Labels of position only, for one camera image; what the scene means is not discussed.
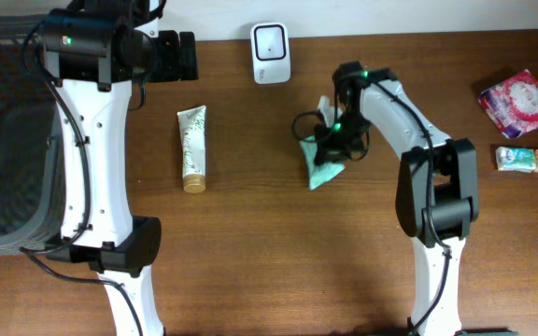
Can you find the mint green wipes packet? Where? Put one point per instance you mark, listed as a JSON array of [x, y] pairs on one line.
[[318, 174]]

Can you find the white barcode scanner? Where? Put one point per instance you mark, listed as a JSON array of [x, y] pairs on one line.
[[270, 50]]

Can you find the white cream tube gold cap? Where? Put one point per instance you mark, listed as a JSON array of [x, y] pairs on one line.
[[192, 136]]

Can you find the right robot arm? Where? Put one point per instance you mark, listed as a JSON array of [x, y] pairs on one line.
[[437, 190]]

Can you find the grey plastic mesh basket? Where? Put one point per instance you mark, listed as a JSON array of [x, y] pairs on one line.
[[31, 148]]

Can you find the green white tissue pocket pack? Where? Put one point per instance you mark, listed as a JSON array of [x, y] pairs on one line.
[[515, 159]]

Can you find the red floral tissue pack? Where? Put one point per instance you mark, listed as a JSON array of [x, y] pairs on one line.
[[512, 104]]

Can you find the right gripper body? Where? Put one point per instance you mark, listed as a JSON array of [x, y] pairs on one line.
[[344, 132]]

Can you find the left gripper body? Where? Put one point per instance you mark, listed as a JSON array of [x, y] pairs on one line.
[[170, 62]]

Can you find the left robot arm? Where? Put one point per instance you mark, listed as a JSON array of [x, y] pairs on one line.
[[92, 56]]

